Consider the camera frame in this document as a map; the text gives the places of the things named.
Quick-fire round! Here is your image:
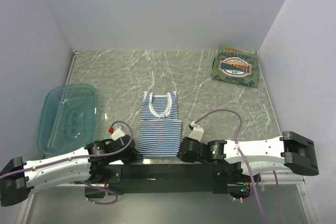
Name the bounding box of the blue white striped tank top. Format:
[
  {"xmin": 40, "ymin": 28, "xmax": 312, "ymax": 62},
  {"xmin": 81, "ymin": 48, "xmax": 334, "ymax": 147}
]
[{"xmin": 139, "ymin": 91, "xmax": 183, "ymax": 158}]

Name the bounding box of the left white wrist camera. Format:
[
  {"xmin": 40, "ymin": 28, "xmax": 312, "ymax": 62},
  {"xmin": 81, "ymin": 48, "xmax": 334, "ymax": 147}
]
[{"xmin": 109, "ymin": 126, "xmax": 126, "ymax": 141}]

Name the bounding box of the olive green tank top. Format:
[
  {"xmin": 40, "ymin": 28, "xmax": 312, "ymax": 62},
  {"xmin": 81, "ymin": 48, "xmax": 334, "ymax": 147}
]
[{"xmin": 211, "ymin": 45, "xmax": 259, "ymax": 88}]

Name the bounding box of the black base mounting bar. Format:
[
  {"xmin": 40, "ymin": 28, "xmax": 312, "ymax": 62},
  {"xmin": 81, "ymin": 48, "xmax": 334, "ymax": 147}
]
[{"xmin": 87, "ymin": 163, "xmax": 251, "ymax": 195}]

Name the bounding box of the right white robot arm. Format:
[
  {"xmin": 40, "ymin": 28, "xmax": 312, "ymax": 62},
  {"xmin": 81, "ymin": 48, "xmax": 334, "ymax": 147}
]
[{"xmin": 177, "ymin": 131, "xmax": 319, "ymax": 182}]

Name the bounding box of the translucent teal laundry basket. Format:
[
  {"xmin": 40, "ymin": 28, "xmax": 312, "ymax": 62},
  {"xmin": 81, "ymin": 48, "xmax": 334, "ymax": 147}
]
[{"xmin": 37, "ymin": 84, "xmax": 97, "ymax": 156}]

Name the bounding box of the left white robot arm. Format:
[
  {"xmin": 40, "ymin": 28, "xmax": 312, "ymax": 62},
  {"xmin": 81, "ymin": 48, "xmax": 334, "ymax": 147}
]
[{"xmin": 1, "ymin": 135, "xmax": 140, "ymax": 207}]

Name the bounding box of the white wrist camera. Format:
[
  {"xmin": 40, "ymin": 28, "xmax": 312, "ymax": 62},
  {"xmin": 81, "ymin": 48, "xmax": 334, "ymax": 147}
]
[
  {"xmin": 109, "ymin": 126, "xmax": 126, "ymax": 141},
  {"xmin": 188, "ymin": 121, "xmax": 204, "ymax": 142}
]

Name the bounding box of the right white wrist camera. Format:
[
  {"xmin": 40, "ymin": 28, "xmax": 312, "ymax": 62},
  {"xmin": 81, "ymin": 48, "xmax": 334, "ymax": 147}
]
[{"xmin": 188, "ymin": 121, "xmax": 204, "ymax": 142}]

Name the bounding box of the aluminium frame rail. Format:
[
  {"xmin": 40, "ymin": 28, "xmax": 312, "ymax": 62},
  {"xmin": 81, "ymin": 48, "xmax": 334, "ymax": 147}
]
[{"xmin": 28, "ymin": 163, "xmax": 306, "ymax": 187}]

